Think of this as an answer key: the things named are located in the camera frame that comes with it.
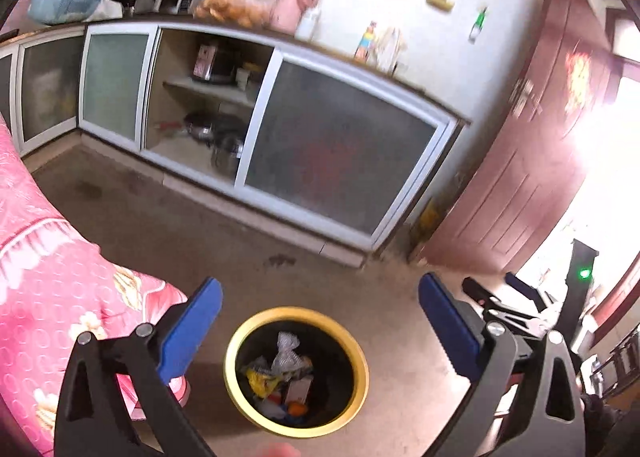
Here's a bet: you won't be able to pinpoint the pink printed blanket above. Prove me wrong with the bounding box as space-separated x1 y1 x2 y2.
0 114 192 457

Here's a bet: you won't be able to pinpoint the white plastic bottle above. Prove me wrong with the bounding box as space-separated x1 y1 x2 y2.
295 7 322 44

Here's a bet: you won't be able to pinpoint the red wooden door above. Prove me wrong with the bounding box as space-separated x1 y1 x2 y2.
420 0 623 278

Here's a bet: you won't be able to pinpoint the red door decoration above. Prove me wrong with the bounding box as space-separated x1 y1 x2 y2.
564 51 592 114

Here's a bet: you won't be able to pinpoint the grey crumpled wrapper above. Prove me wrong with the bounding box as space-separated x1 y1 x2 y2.
271 331 302 374

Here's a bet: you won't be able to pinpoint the colourful wall sticker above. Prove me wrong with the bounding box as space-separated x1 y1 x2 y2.
355 21 379 62

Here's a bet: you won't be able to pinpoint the white glass door cabinet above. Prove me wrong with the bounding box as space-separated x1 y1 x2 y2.
0 19 473 268

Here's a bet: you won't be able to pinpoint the small white carton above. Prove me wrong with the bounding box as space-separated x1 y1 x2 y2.
285 377 314 406

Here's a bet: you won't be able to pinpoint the blue plastic basin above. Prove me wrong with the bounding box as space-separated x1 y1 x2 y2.
27 0 103 26

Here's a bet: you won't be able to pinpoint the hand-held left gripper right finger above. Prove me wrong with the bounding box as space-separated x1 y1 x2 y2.
417 272 586 457

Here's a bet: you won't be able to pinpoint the green bottle opener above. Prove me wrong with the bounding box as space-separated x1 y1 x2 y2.
468 6 489 44

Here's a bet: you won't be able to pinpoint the pink box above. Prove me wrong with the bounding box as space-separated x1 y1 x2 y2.
194 44 217 80

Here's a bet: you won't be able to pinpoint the person's right forearm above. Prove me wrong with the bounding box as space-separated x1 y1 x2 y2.
577 389 626 457

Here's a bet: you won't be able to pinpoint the yellow rimmed trash bin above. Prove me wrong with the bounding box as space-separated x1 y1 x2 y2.
223 307 370 439

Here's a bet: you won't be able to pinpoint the hanging plastic bags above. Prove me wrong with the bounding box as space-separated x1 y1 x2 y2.
377 27 409 76

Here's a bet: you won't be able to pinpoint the bag of fried bread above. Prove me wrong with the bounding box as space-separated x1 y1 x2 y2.
192 0 277 30

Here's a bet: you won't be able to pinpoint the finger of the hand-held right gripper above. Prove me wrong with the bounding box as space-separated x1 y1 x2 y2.
462 277 538 325
505 272 546 311

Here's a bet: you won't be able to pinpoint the steel cooking pot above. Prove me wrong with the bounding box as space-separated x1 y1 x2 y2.
210 133 246 176

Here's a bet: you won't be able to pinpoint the yellow snack wrapper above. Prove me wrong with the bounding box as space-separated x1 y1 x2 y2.
244 366 282 399

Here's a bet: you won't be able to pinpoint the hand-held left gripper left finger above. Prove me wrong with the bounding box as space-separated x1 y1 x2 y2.
54 277 224 457

